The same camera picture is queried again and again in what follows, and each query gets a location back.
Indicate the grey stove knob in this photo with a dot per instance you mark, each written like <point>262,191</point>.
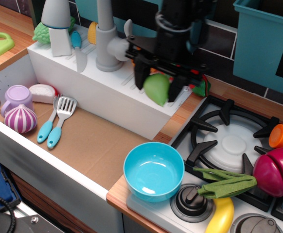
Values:
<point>189,206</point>
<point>255,223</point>

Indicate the orange toy carrot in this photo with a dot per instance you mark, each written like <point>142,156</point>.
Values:
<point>276,137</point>

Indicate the white red toy cheese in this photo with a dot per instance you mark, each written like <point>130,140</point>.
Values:
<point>43,93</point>

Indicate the yellow toy corn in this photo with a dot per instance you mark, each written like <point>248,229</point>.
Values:
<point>92,33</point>

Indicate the grey toy faucet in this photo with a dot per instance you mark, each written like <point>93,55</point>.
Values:
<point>111,49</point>

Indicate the magenta toy beet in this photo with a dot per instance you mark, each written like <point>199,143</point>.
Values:
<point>268,172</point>

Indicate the toy spatula blue handle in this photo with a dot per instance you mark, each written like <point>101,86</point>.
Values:
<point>65,109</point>

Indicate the purple striped toy onion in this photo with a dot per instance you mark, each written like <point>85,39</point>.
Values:
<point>21,119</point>

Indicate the orange toy pumpkin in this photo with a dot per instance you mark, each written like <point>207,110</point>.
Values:
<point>153,71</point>

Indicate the brown cardboard sheet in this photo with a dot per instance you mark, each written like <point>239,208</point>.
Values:
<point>91,145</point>

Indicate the turquoise plastic bowl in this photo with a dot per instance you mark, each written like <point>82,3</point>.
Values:
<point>153,171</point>

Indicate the purple toy cup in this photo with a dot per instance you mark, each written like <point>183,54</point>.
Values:
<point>16,95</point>

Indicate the red toy pepper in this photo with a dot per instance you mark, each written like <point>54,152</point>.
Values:
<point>200,88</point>

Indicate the green toy pear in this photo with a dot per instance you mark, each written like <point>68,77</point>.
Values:
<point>156,87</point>

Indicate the green felt leaves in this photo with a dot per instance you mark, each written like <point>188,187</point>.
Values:
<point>225,183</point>

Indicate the yellow toy banana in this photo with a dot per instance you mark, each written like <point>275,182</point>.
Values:
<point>223,216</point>

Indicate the green toy artichoke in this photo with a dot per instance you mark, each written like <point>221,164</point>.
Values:
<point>48,35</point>

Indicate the white toy stove top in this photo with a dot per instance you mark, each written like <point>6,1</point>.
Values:
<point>161,214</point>

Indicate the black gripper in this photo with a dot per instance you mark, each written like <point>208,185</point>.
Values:
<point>171,50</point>

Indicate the teal bin centre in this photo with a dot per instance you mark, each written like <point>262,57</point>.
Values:
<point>140,12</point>

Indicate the toy knife blue handle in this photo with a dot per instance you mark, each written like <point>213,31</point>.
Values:
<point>81,58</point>

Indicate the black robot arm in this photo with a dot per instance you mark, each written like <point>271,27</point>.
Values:
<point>183,13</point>

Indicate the white toy sink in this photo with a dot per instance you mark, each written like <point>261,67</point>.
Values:
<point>112,96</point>

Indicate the teal bin right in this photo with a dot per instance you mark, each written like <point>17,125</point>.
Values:
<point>259,46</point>

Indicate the toy fork blue handle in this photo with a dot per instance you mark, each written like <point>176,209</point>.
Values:
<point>48,125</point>

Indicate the teal bin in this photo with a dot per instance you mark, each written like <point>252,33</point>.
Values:
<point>259,46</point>
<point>140,12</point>

